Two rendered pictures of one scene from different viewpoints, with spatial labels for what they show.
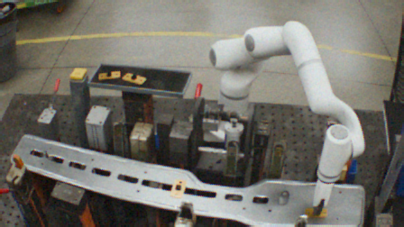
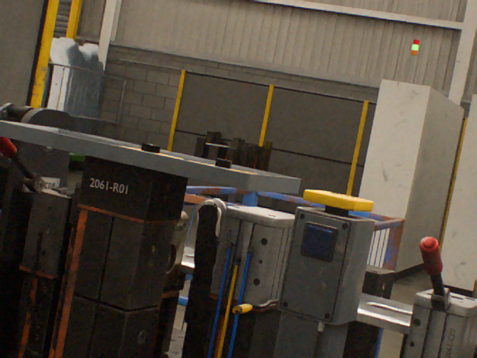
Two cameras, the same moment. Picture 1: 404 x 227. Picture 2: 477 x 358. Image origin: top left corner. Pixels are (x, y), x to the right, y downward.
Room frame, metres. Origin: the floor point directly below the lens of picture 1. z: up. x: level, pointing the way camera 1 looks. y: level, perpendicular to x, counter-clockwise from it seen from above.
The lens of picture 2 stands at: (2.51, 0.63, 1.21)
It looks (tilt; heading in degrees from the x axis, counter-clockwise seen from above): 3 degrees down; 195
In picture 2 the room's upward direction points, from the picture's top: 11 degrees clockwise
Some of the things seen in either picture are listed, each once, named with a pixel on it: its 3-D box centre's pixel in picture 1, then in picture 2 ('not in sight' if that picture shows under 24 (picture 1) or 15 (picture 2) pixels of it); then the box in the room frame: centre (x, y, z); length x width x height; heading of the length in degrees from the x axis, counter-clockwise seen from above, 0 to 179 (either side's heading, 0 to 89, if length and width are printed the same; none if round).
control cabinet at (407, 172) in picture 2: not in sight; (412, 163); (-7.85, -0.21, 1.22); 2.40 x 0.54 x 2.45; 173
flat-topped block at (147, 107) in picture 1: (140, 131); (105, 343); (1.49, 0.23, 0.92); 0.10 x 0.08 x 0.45; 78
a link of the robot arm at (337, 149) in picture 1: (336, 149); not in sight; (0.98, -0.38, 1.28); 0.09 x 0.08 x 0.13; 107
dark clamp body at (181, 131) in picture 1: (183, 171); (47, 319); (1.32, 0.06, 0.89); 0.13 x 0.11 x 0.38; 168
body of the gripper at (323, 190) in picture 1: (325, 185); not in sight; (0.98, -0.38, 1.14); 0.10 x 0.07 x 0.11; 168
